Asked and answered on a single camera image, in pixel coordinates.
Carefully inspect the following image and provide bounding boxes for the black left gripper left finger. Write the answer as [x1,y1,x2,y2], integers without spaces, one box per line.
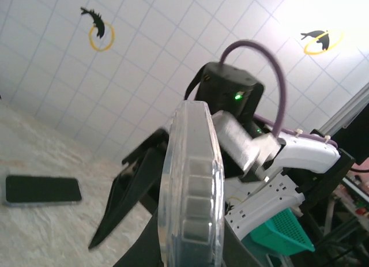
[112,212,164,267]

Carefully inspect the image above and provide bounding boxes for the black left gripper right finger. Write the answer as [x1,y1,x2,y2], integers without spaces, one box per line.
[220,217,262,267]

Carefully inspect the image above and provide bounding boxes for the teal plastic basket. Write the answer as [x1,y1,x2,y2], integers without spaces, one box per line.
[248,206,316,258]

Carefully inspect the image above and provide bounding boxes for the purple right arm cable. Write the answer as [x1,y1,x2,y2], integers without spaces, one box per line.
[220,39,340,148]

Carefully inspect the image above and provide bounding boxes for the aluminium frame post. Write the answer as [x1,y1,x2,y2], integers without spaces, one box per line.
[315,81,369,135]

